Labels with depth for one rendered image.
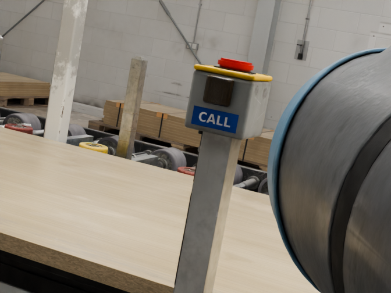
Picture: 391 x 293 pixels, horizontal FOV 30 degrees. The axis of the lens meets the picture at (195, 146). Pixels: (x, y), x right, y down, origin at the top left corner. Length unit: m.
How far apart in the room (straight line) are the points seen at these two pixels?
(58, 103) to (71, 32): 0.20
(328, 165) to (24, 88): 9.05
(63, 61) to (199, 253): 1.27
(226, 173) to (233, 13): 7.88
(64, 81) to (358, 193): 1.82
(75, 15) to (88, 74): 7.57
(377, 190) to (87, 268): 0.90
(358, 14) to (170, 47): 2.32
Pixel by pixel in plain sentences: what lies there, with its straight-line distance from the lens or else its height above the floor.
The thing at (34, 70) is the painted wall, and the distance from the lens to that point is 10.08.
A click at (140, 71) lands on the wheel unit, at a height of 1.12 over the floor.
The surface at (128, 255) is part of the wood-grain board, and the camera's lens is 1.14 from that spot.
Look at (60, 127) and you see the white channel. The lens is 2.03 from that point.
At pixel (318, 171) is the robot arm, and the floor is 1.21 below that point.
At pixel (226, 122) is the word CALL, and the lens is 0.77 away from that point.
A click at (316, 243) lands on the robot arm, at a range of 0.26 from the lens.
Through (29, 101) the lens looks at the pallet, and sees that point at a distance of 9.32.
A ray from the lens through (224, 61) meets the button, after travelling 0.79.
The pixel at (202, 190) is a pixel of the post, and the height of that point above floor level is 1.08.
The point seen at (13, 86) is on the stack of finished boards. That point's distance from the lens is 9.09.
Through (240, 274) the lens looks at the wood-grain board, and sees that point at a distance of 1.15.
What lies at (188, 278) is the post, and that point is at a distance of 0.83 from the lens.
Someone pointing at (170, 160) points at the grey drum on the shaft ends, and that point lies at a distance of 2.45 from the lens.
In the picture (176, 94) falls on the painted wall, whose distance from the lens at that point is 8.92.
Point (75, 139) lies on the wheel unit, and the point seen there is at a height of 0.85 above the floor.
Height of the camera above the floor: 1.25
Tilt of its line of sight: 9 degrees down
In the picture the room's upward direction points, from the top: 10 degrees clockwise
